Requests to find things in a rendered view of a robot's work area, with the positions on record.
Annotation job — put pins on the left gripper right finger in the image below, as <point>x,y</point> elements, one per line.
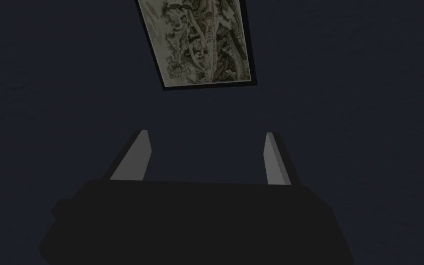
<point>277,165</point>

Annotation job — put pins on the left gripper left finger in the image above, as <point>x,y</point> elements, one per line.
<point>133,160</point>

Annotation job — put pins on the framed landscape painting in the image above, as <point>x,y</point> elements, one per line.
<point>201,40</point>

